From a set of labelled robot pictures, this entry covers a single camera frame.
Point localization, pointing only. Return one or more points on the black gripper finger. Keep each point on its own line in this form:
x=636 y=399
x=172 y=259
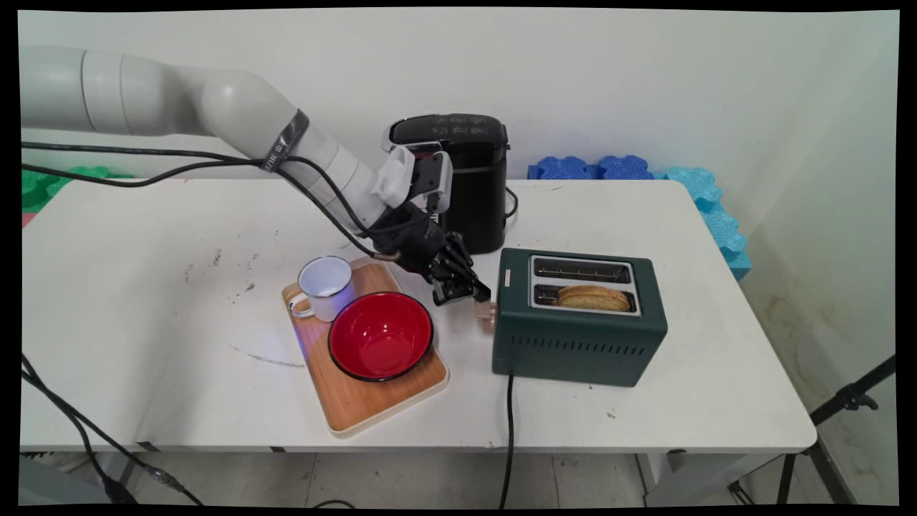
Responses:
x=466 y=265
x=448 y=287

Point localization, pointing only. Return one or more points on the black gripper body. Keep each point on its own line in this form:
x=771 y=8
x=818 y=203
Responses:
x=412 y=240

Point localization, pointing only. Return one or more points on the beige toaster lever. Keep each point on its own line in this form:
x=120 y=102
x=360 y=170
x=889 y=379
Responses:
x=486 y=309

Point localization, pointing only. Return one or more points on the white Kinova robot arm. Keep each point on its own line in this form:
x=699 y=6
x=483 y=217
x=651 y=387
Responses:
x=215 y=107

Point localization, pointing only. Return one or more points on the beige toaster knob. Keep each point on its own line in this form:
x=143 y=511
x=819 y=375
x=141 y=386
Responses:
x=489 y=325

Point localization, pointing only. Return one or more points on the red bowl black rim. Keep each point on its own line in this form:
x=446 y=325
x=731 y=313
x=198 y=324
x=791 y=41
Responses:
x=380 y=337

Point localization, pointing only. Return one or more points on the black coffee machine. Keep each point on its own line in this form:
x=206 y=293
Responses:
x=480 y=179

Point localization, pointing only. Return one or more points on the white enamel mug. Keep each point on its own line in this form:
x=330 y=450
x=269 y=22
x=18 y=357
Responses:
x=328 y=287

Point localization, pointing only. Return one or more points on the toast bread slice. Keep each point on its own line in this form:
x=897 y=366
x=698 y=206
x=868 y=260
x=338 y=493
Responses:
x=593 y=298

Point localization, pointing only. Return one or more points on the dark green toaster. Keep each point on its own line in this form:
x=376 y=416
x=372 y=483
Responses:
x=573 y=344

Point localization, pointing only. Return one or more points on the blue foam mat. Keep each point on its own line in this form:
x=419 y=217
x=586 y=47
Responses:
x=562 y=168
x=625 y=167

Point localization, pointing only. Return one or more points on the wooden serving tray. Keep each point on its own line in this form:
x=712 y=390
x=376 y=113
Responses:
x=358 y=405

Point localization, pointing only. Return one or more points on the cyan foam mat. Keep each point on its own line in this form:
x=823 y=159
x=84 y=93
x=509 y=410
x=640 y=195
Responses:
x=727 y=240
x=691 y=183

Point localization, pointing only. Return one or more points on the white table leg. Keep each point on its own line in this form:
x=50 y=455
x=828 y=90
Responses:
x=122 y=473

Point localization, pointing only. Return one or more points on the black tripod stand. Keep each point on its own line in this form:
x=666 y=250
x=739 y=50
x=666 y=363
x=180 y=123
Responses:
x=838 y=408

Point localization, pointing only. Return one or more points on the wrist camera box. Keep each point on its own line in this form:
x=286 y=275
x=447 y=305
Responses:
x=419 y=179

